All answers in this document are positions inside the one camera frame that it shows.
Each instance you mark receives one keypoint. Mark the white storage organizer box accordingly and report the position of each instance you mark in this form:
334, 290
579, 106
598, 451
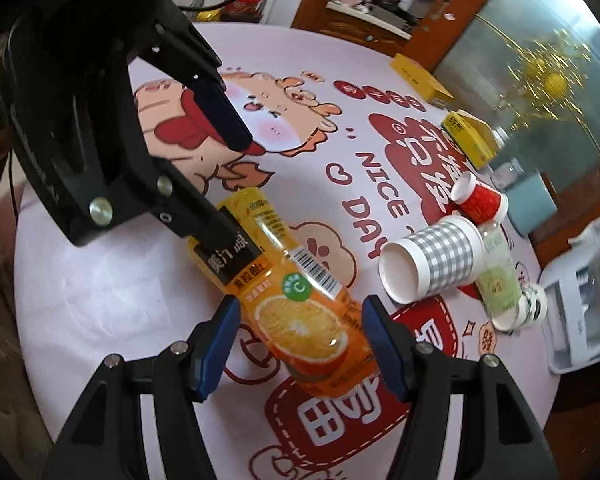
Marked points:
571, 281

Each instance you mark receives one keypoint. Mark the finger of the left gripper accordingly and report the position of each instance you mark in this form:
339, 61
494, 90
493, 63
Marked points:
205, 224
162, 36

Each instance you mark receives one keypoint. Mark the orange juice label cup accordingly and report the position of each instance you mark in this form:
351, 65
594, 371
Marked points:
293, 304

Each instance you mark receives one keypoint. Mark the small clear glass jar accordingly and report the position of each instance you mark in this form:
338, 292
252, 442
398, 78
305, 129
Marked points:
508, 173

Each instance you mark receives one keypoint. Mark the grey checkered paper cup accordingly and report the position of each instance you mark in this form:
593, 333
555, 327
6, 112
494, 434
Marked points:
449, 253

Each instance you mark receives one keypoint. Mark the red paper cup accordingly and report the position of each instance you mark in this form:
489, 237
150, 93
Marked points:
478, 201

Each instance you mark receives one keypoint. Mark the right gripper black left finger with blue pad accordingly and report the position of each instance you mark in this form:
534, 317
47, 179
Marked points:
103, 435

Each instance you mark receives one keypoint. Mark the green label clear cup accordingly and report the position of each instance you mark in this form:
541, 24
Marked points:
498, 283

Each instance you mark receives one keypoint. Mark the flat yellow box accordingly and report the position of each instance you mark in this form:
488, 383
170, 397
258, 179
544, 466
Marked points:
422, 81

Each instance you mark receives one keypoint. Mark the frosted glass door gold ornament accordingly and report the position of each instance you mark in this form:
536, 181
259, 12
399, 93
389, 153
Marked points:
531, 70

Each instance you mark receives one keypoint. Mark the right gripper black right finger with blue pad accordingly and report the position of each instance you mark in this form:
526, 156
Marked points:
499, 438

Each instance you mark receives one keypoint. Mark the yellow tissue box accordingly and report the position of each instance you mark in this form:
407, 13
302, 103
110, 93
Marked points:
473, 137

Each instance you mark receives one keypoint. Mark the light blue canister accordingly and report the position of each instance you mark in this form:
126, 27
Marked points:
530, 204

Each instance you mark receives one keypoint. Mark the white panda paper cup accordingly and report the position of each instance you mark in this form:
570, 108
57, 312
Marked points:
530, 310

